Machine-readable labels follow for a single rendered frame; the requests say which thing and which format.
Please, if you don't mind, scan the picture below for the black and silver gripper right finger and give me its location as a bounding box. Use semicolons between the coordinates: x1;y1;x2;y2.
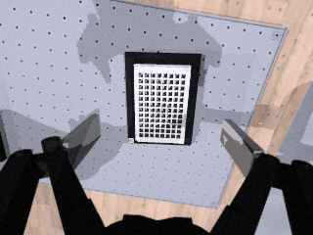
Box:
208;119;313;235

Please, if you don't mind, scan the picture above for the grey perforated base plate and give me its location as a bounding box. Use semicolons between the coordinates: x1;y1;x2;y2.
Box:
0;0;288;210

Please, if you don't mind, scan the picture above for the black rectangular frame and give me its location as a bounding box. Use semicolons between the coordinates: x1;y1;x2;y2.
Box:
124;52;201;146

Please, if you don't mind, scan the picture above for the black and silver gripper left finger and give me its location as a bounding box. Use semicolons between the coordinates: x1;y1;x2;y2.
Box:
0;115;110;235

